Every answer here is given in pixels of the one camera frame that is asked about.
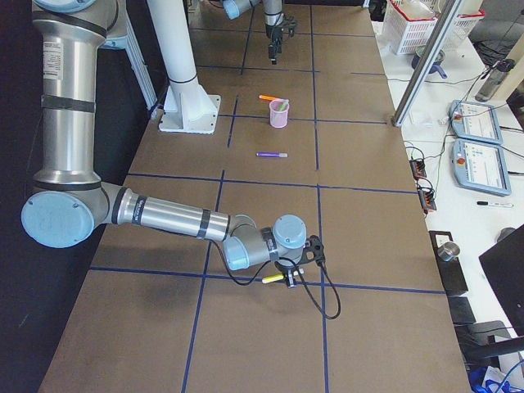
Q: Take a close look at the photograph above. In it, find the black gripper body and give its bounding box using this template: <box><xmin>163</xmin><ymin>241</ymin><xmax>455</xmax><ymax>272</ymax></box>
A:
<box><xmin>265</xmin><ymin>15</ymin><xmax>296</xmax><ymax>56</ymax></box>
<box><xmin>274</xmin><ymin>235</ymin><xmax>325</xmax><ymax>288</ymax></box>

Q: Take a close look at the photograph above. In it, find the yellow highlighter pen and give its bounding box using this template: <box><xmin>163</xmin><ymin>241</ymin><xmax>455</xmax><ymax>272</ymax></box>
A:
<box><xmin>262</xmin><ymin>274</ymin><xmax>284</xmax><ymax>284</ymax></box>

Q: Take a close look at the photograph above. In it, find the green highlighter pen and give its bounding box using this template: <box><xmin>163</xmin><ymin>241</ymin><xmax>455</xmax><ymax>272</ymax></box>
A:
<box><xmin>278</xmin><ymin>100</ymin><xmax>289</xmax><ymax>111</ymax></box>

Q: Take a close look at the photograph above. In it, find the purple marker pen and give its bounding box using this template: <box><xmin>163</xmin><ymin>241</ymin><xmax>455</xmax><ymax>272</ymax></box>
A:
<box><xmin>255</xmin><ymin>151</ymin><xmax>288</xmax><ymax>158</ymax></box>

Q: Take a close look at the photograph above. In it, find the pink mesh pen holder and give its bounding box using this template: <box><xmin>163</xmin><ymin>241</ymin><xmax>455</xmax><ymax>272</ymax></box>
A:
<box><xmin>269</xmin><ymin>99</ymin><xmax>289</xmax><ymax>129</ymax></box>

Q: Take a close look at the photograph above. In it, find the white plastic basket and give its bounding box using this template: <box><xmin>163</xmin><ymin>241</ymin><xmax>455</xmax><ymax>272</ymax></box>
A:
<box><xmin>382</xmin><ymin>1</ymin><xmax>486</xmax><ymax>55</ymax></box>

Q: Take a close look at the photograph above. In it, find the blue kettle pot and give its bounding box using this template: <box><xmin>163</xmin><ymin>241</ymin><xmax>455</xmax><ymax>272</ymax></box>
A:
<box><xmin>411</xmin><ymin>44</ymin><xmax>447</xmax><ymax>81</ymax></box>

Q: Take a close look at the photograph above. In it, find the black marker on desk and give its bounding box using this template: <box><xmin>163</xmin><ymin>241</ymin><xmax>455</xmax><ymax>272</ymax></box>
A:
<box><xmin>476</xmin><ymin>201</ymin><xmax>514</xmax><ymax>208</ymax></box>

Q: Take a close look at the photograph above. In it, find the right teach pendant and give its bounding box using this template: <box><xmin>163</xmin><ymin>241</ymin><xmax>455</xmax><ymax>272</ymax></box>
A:
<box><xmin>452</xmin><ymin>138</ymin><xmax>512</xmax><ymax>197</ymax></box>

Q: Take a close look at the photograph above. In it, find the teach pendant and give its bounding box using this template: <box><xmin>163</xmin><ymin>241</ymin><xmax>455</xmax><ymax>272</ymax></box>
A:
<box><xmin>452</xmin><ymin>138</ymin><xmax>512</xmax><ymax>197</ymax></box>
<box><xmin>449</xmin><ymin>100</ymin><xmax>503</xmax><ymax>145</ymax></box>

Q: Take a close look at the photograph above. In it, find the left teach pendant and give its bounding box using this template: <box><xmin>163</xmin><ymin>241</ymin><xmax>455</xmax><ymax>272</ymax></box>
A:
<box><xmin>449</xmin><ymin>100</ymin><xmax>503</xmax><ymax>145</ymax></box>

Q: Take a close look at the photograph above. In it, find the dark water bottle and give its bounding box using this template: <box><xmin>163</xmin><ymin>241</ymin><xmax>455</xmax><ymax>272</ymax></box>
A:
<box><xmin>475</xmin><ymin>58</ymin><xmax>516</xmax><ymax>102</ymax></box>

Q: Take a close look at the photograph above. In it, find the black robot cable right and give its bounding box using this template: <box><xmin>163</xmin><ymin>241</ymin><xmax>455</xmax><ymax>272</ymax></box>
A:
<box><xmin>223</xmin><ymin>261</ymin><xmax>341</xmax><ymax>320</ymax></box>

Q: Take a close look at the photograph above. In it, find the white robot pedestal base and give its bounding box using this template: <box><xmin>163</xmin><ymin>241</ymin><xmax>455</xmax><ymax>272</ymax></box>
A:
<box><xmin>147</xmin><ymin>0</ymin><xmax>221</xmax><ymax>134</ymax></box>

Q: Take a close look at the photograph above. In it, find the aluminium frame post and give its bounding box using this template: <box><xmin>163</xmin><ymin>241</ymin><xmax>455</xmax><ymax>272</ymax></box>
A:
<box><xmin>391</xmin><ymin>0</ymin><xmax>463</xmax><ymax>127</ymax></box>

